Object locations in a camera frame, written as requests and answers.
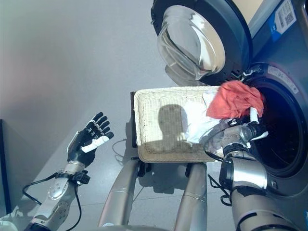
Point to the round washing machine door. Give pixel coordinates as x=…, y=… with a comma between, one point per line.
x=190, y=41

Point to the dark brown stool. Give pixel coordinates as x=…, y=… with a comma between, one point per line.
x=133, y=130

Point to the silver robot torso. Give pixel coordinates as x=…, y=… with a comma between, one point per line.
x=139, y=228

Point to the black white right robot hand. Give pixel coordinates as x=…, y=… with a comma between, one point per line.
x=253, y=131

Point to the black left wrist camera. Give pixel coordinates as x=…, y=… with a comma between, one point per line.
x=81, y=178

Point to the dark grey washing machine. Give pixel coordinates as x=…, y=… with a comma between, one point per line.
x=276, y=55

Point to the blue white energy label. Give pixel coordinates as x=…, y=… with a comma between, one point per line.
x=281, y=19

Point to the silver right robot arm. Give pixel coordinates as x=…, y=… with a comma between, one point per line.
x=247, y=170

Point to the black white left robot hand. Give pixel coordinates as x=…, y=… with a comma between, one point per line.
x=80, y=149

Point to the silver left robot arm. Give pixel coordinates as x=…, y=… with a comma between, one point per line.
x=57, y=190

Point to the cream wicker laundry basket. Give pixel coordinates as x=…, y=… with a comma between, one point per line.
x=149, y=103

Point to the red garment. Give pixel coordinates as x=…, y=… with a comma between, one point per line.
x=233, y=101

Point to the dark edged grey panel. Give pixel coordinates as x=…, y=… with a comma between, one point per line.
x=3, y=168

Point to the white garment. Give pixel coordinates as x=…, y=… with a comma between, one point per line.
x=197, y=122

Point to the silver right robot leg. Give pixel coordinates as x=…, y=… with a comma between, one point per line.
x=192, y=192

